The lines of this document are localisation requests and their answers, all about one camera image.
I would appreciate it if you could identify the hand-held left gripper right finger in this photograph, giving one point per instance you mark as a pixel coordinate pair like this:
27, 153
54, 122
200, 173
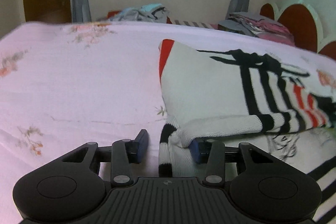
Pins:
195, 151

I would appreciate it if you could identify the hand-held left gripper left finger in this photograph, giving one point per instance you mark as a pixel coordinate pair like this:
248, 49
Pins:
141, 146

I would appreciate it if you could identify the striped white black red sweater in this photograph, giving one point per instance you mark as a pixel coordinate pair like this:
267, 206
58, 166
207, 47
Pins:
210, 82

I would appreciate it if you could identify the pile of crumpled clothes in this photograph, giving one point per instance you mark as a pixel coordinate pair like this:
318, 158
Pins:
141, 12

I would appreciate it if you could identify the stack of folded clothes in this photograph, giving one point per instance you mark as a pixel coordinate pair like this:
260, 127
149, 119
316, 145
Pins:
257, 27

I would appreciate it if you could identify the pink floral bed sheet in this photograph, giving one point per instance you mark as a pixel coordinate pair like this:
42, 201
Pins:
78, 82

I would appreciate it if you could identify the grey white striped cloth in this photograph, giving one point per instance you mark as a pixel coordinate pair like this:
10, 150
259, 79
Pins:
189, 23

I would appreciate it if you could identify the red and white headboard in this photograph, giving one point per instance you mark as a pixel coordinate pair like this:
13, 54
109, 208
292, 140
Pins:
296, 19

